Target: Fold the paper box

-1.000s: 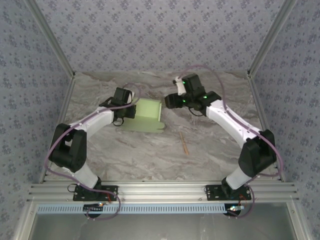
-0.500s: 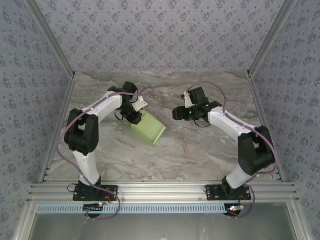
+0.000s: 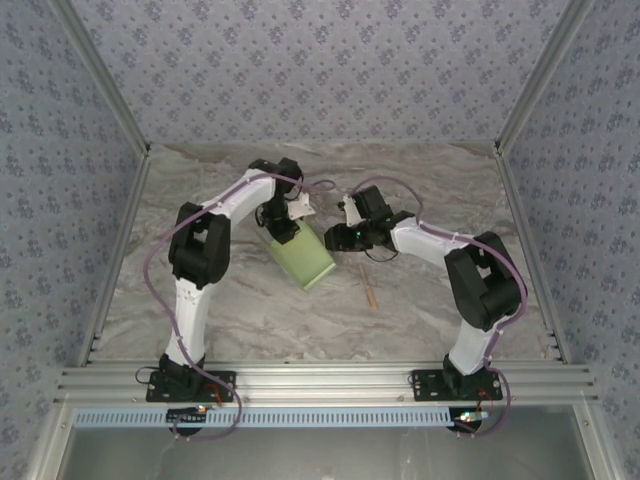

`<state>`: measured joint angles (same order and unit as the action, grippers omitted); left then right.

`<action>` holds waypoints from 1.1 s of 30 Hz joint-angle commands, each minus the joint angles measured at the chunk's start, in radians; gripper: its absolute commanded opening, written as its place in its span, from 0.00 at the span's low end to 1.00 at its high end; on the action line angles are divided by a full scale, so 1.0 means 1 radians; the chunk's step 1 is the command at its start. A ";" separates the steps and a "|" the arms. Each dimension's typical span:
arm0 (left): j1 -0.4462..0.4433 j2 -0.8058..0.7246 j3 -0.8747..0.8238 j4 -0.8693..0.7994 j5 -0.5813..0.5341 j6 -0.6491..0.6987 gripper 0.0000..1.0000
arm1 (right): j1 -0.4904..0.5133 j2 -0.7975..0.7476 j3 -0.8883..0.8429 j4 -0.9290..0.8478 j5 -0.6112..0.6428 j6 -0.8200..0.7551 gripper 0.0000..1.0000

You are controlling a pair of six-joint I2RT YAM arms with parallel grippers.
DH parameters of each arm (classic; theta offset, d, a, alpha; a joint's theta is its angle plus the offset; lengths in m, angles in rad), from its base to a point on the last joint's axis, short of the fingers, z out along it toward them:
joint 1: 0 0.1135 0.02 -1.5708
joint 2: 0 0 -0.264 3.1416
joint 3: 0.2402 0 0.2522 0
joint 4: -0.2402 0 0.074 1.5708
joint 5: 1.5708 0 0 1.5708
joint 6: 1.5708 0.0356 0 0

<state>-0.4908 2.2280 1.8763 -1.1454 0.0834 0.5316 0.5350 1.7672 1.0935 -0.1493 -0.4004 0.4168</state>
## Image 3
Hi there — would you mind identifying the aluminium table end rail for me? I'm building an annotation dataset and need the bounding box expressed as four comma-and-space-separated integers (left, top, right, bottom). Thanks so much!
148, 141, 499, 150

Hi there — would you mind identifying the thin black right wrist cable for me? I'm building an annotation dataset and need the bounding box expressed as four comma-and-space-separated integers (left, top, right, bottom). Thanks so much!
363, 242, 400, 265

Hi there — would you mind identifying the light green paper box sheet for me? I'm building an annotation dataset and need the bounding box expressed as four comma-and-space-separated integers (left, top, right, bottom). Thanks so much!
264, 219, 337, 294

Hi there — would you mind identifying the aluminium lower frame rail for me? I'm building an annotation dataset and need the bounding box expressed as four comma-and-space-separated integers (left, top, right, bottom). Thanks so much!
24, 403, 76, 480
574, 403, 617, 480

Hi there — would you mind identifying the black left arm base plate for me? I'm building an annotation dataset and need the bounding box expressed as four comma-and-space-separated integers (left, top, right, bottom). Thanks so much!
145, 370, 237, 403

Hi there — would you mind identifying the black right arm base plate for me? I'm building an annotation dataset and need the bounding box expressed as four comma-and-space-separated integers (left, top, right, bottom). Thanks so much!
410, 369, 504, 403

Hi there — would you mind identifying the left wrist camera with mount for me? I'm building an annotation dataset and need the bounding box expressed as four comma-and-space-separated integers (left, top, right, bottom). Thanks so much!
286, 193, 317, 222

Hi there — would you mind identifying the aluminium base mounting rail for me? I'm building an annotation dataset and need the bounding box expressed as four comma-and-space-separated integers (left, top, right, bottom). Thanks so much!
54, 363, 599, 405

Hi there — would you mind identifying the printed wooden chopstick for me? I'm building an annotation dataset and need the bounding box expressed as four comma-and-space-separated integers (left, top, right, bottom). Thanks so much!
357, 263, 382, 309

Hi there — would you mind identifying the aluminium slanted frame post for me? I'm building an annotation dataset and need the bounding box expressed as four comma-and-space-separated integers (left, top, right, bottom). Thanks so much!
49, 0, 152, 157
493, 0, 597, 156

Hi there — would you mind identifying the small black circuit board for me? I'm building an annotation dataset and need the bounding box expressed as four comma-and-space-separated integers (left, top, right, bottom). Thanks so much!
166, 405, 210, 425
451, 407, 490, 432

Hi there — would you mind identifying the light blue slotted cable duct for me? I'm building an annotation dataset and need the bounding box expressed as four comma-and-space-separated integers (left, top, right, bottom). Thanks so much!
73, 407, 454, 430

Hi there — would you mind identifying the aluminium table side rail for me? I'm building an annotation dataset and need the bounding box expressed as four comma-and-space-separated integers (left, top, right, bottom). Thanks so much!
493, 149, 572, 365
75, 149, 152, 369

